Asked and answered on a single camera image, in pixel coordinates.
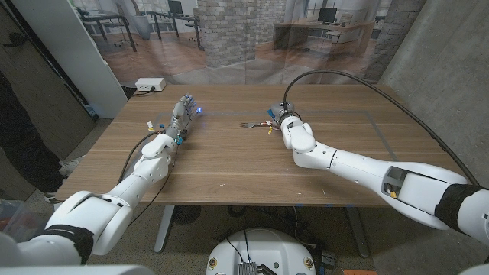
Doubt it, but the black round fan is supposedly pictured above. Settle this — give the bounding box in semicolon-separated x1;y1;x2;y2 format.
172;205;202;225

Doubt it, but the person in dark clothes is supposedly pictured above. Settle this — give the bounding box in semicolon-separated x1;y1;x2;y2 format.
0;72;64;194

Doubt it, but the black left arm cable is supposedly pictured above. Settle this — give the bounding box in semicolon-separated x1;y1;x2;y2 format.
117;129;160;184

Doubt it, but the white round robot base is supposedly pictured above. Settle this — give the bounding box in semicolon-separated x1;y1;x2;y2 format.
206;228;317;275

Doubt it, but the fork with orange handle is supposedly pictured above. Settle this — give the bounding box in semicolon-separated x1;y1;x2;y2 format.
239;121;274;130

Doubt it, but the printed office backdrop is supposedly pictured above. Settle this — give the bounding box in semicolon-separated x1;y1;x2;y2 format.
70;0;427;86

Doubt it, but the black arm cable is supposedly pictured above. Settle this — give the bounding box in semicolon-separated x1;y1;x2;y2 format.
282;70;481;188
117;129;160;184

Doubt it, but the grey table leg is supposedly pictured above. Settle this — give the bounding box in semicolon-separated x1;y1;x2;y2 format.
154;205;176;254
343;205;371;259

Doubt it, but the white panel board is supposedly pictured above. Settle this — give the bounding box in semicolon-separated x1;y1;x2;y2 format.
11;0;129;119

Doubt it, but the white power strip box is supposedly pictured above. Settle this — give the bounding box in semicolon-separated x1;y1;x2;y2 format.
134;77;167;92

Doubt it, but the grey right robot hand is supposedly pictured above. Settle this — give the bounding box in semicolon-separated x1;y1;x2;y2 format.
266;101;296;131

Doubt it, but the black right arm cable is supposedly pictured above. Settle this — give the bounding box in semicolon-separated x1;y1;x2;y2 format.
282;70;481;188

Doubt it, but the white shoe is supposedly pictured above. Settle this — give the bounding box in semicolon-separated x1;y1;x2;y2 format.
57;159;80;177

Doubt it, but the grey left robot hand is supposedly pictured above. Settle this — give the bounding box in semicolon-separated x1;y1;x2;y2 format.
164;93;203;146

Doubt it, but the black door handle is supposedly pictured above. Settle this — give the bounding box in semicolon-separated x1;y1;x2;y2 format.
3;32;28;49

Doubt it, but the clear plastic storage bin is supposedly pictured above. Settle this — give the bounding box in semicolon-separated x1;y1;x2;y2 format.
0;198;54;245

